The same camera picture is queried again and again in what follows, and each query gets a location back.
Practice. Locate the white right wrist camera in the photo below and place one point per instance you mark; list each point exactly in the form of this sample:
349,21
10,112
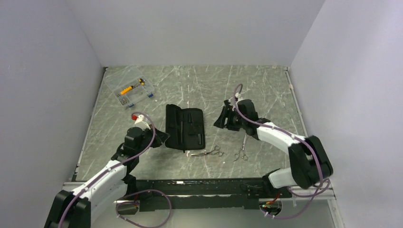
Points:
236,98

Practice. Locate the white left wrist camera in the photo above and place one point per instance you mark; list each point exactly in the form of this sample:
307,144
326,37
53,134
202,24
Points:
140,122

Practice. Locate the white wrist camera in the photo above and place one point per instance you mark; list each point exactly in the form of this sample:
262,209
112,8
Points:
236,98
140,122

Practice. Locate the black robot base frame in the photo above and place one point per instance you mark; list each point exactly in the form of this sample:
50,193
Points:
246,193

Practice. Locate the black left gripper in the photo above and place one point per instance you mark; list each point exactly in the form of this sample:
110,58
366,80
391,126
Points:
159,137

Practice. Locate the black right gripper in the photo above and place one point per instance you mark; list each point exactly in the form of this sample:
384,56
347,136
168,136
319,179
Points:
227,112

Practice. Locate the clear plastic organizer box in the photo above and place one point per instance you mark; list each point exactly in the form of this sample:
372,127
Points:
119,78

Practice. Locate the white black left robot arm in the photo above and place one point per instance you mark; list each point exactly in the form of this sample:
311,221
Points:
80,207

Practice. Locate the silver hair cutting scissors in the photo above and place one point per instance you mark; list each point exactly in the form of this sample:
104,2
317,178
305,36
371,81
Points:
241,154

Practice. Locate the small black yellow tool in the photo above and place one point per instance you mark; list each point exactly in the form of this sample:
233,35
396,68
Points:
141,81

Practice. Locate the yellow handled screwdriver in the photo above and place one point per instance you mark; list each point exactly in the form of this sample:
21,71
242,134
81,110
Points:
126,90

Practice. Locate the black zippered tool case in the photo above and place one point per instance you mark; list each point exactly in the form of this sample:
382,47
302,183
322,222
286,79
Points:
185,127

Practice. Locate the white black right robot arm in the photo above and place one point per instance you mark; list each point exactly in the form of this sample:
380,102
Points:
309,163

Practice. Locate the silver thinning scissors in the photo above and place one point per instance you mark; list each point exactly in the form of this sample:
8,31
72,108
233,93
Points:
215,151

